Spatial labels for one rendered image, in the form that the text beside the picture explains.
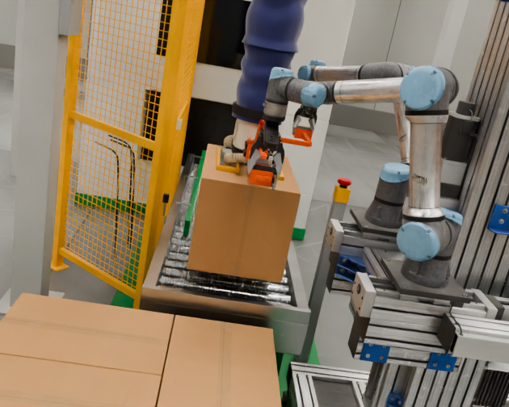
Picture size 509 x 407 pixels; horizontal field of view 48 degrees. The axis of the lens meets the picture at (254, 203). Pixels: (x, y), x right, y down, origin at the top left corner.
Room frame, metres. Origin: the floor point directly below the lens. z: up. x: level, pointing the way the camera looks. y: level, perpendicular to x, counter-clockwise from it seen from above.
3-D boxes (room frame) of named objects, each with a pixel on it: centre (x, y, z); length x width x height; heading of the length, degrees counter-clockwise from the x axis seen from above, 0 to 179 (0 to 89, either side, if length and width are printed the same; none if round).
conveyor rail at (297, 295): (3.28, -0.19, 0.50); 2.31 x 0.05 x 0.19; 5
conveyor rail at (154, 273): (3.22, 0.46, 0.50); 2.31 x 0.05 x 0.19; 5
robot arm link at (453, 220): (1.66, -0.57, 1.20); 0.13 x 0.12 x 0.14; 147
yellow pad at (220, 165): (2.44, 0.15, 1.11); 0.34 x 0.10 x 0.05; 6
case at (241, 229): (2.44, 0.05, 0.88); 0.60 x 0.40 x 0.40; 5
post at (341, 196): (2.70, -0.41, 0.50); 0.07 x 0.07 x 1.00; 5
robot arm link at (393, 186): (2.16, -0.52, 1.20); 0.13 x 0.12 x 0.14; 131
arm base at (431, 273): (1.66, -0.57, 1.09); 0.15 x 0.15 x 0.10
